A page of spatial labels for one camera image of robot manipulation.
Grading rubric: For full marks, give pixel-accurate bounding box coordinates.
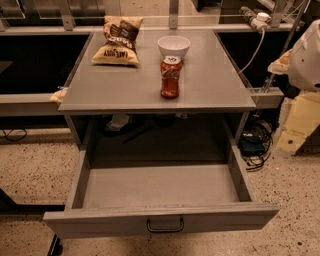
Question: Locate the white power strip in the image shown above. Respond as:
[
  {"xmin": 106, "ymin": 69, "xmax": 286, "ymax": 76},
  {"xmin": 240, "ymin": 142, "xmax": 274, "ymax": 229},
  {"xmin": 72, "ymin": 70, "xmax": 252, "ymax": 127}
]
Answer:
[{"xmin": 239, "ymin": 6, "xmax": 270, "ymax": 31}]

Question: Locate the grey cabinet with top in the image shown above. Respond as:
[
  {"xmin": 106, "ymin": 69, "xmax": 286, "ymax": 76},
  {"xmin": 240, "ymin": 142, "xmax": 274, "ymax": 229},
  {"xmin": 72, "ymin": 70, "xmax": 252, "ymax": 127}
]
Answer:
[{"xmin": 59, "ymin": 30, "xmax": 256, "ymax": 148}]

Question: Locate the yellow tape tag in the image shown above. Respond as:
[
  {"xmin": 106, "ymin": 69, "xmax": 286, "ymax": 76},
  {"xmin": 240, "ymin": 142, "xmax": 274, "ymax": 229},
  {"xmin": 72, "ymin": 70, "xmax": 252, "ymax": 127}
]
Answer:
[{"xmin": 50, "ymin": 87, "xmax": 68, "ymax": 103}]

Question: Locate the black cable bundle on floor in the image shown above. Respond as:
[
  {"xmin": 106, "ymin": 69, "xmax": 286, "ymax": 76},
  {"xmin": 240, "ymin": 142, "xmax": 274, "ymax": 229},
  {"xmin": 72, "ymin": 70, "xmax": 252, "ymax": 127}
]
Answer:
[{"xmin": 238, "ymin": 119, "xmax": 274, "ymax": 172}]

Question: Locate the black cable loop left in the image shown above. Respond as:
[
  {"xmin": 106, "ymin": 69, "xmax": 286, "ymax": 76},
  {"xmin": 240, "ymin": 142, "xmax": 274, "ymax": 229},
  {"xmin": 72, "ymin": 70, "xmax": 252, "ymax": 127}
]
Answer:
[{"xmin": 0, "ymin": 128, "xmax": 28, "ymax": 142}]

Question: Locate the black drawer handle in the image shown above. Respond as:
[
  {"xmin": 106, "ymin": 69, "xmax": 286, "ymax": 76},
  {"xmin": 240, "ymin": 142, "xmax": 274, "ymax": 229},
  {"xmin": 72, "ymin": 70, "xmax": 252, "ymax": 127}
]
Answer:
[{"xmin": 146, "ymin": 218, "xmax": 185, "ymax": 234}]

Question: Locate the white power cable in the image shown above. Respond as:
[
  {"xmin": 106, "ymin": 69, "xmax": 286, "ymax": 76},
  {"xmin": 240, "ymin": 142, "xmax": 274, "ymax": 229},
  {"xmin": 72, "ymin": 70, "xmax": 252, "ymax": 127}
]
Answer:
[{"xmin": 237, "ymin": 27, "xmax": 267, "ymax": 75}]

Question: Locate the open grey top drawer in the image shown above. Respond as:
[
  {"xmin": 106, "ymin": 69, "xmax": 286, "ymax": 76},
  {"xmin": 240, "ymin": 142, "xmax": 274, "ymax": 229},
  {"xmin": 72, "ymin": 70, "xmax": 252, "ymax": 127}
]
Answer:
[{"xmin": 44, "ymin": 141, "xmax": 279, "ymax": 239}]

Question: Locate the yellow brown chip bag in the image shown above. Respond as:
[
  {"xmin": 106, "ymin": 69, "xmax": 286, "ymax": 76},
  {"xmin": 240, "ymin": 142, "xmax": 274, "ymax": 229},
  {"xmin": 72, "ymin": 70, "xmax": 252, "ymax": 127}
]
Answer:
[{"xmin": 91, "ymin": 16, "xmax": 143, "ymax": 66}]

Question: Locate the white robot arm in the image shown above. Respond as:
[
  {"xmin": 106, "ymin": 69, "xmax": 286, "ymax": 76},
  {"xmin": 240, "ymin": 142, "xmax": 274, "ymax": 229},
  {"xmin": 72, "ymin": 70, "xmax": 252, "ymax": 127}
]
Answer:
[{"xmin": 268, "ymin": 20, "xmax": 320, "ymax": 155}]

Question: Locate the red coke can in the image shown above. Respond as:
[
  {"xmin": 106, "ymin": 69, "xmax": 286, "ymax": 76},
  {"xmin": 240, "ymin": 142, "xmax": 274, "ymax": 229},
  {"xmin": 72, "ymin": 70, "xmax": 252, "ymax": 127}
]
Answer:
[{"xmin": 160, "ymin": 56, "xmax": 183, "ymax": 98}]

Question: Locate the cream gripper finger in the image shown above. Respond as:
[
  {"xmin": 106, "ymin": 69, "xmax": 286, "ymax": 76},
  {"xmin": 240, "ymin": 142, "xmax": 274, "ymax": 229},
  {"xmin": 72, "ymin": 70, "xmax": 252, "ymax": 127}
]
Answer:
[
  {"xmin": 276, "ymin": 92, "xmax": 320, "ymax": 155},
  {"xmin": 268, "ymin": 49, "xmax": 292, "ymax": 75}
]

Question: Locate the white ceramic bowl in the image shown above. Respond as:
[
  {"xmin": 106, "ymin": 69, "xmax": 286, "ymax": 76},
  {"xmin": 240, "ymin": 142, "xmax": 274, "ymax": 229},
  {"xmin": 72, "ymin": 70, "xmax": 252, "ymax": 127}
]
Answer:
[{"xmin": 158, "ymin": 36, "xmax": 191, "ymax": 58}]

